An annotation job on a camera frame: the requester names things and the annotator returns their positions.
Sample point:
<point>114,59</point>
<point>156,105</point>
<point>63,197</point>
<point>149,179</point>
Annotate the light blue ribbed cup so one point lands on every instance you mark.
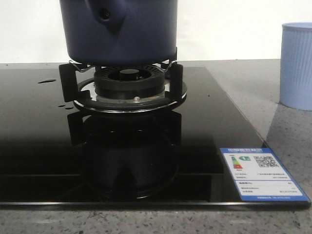
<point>296,65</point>

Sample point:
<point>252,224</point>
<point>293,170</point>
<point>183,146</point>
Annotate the black pot support grate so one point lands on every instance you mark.
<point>78,86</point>

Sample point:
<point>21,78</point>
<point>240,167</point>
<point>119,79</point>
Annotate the dark blue cooking pot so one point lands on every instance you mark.
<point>120,32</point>

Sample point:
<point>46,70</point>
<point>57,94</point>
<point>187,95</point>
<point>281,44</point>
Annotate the black gas burner head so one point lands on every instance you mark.
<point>129,82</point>

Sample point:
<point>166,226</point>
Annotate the black glass gas cooktop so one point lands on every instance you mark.
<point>54,156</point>

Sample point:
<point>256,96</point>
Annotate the blue white energy label sticker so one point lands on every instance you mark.
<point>259,176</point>

